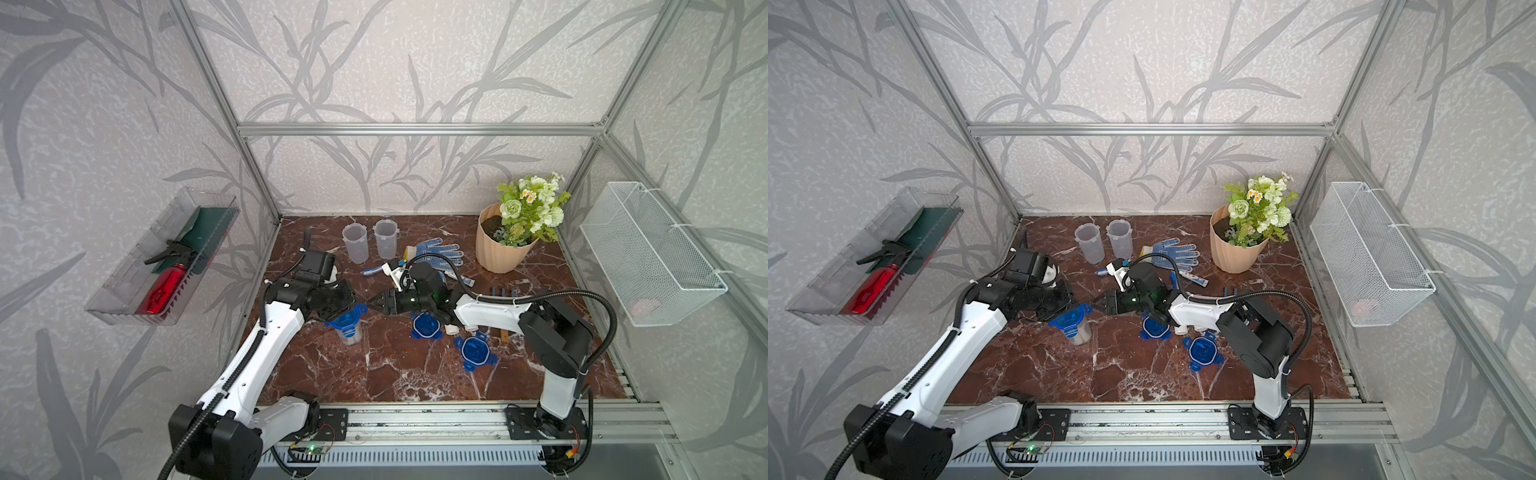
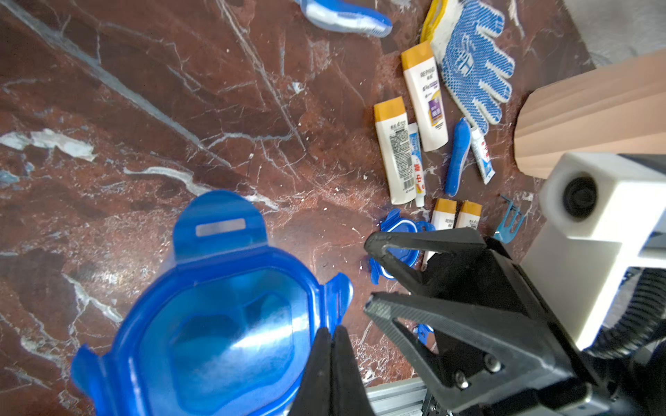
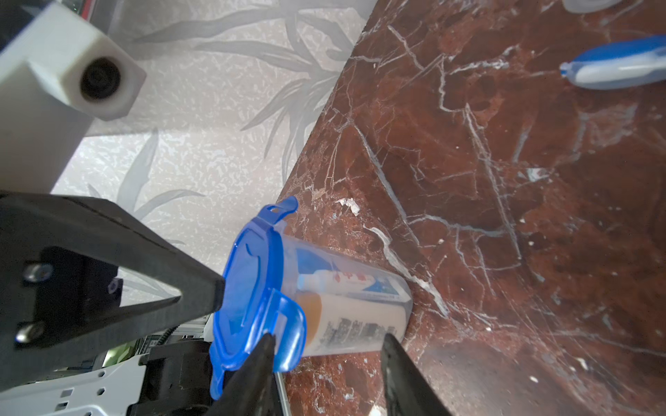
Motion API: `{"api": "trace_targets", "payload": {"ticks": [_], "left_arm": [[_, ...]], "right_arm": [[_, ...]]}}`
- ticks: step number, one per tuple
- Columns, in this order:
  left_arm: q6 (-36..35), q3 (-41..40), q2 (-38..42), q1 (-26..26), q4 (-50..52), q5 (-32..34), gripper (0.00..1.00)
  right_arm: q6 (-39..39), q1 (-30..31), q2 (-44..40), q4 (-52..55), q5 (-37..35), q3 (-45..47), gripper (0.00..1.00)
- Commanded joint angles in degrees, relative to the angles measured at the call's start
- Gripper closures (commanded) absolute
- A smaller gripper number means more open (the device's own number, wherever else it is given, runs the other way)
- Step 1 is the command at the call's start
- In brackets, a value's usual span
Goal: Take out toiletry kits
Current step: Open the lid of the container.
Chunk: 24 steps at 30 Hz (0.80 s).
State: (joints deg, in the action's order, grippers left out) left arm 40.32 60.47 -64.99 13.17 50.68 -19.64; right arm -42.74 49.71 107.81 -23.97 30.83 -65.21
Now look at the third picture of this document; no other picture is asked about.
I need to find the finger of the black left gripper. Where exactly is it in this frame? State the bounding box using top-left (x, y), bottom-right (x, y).
top-left (1, 192), bottom-right (225, 390)

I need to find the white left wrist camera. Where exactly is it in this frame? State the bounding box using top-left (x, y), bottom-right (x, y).
top-left (1, 1), bottom-right (147, 193)

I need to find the clear container blue lid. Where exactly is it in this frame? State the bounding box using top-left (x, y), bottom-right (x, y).
top-left (562, 0), bottom-right (622, 14)
top-left (209, 197), bottom-right (413, 400)

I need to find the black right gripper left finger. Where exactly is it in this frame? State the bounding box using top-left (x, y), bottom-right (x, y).
top-left (205, 334), bottom-right (276, 416)

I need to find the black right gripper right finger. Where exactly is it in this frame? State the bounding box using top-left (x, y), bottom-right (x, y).
top-left (381, 334), bottom-right (452, 416)

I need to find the clear container blue lid front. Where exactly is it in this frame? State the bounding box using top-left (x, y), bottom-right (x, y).
top-left (209, 197), bottom-right (413, 400)

